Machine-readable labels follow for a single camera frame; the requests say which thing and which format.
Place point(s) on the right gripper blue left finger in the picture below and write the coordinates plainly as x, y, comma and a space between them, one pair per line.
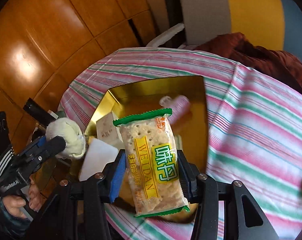
113, 177

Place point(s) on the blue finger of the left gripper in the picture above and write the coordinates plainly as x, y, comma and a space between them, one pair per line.
35, 145
47, 149

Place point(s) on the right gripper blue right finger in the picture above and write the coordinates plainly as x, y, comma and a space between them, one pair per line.
188, 177

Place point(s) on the white foam block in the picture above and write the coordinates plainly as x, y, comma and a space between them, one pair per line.
98, 155

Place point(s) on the pink plastic hair roller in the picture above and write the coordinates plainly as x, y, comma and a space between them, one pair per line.
180, 106

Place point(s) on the gold tray box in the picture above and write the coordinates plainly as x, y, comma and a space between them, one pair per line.
190, 132

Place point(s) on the person's left hand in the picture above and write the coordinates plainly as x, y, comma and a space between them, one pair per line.
13, 204

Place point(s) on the white small box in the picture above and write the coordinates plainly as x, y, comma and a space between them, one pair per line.
107, 132

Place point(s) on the striped pink green bedsheet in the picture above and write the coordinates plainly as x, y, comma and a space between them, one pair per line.
254, 121

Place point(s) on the wooden wardrobe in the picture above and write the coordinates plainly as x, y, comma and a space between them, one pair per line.
46, 44

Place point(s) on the maroon jacket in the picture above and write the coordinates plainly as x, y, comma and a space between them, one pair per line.
278, 64

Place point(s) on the grey yellow blue chair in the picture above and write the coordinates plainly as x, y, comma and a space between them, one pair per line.
273, 24

